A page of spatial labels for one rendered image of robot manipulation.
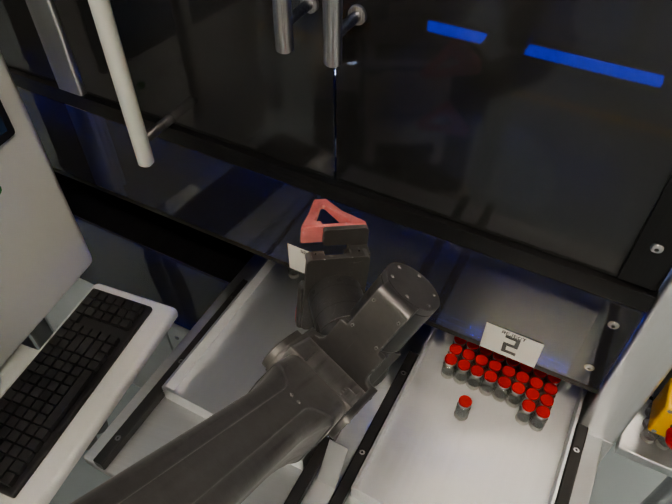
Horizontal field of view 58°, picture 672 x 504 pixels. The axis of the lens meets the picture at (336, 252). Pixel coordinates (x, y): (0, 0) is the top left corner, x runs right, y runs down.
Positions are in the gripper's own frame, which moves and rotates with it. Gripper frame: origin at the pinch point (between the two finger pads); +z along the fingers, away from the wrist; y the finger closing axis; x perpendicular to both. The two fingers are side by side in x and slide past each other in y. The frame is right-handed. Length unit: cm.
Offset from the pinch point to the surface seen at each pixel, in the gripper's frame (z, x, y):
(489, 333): 0.4, 27.6, 21.1
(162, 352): 56, -25, 84
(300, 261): 21.3, 2.8, 23.2
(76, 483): 48, -54, 130
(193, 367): 14.6, -15.9, 39.6
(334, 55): 7.3, 1.7, -18.6
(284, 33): 11.1, -3.0, -19.4
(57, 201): 48, -39, 28
